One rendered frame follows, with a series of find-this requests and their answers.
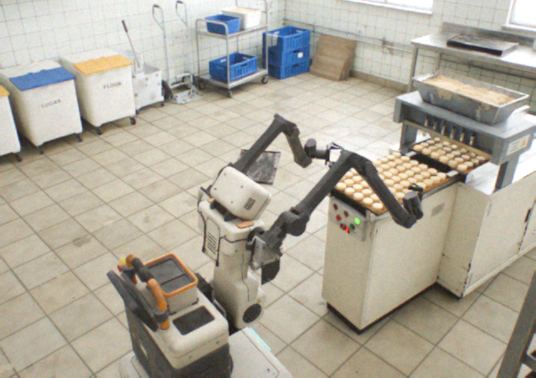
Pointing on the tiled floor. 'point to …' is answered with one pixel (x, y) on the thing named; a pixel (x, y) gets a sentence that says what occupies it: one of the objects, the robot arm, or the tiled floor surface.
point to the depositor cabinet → (486, 225)
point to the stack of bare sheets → (263, 167)
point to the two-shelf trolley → (228, 52)
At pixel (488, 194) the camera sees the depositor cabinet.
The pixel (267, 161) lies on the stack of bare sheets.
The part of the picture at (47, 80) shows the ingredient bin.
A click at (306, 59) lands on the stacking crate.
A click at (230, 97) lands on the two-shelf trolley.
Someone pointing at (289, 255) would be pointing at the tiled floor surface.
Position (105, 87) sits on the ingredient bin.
